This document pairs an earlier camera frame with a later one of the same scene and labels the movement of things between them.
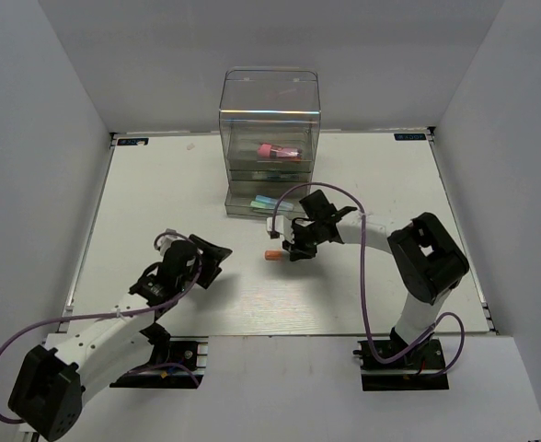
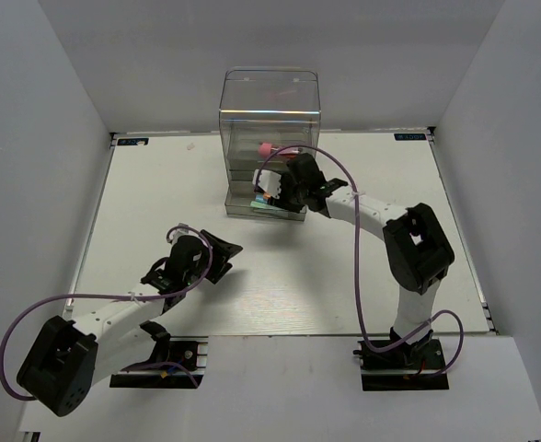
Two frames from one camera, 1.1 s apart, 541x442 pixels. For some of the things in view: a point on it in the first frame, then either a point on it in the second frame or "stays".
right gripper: x=302 y=252 → x=286 y=180
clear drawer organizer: x=267 y=116 stays
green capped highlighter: x=256 y=203 stays
